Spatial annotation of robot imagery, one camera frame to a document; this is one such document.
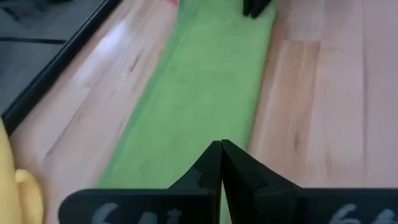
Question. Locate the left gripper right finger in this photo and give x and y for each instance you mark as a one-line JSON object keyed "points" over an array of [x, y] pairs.
{"points": [[248, 193]]}

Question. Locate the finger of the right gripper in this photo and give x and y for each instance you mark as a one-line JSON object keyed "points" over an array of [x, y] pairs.
{"points": [[247, 7], [261, 6]]}

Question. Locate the green microfiber towel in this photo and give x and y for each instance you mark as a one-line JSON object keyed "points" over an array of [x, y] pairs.
{"points": [[202, 93]]}

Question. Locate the yellow microfiber towel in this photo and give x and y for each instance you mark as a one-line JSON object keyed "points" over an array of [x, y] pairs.
{"points": [[12, 193]]}

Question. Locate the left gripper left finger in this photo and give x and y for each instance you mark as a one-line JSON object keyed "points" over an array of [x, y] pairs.
{"points": [[199, 183]]}

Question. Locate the black aluminium table frame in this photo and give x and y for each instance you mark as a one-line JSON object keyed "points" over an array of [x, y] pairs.
{"points": [[62, 61]]}

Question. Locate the pink microfiber towel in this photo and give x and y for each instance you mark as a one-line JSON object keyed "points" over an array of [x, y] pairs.
{"points": [[174, 2]]}

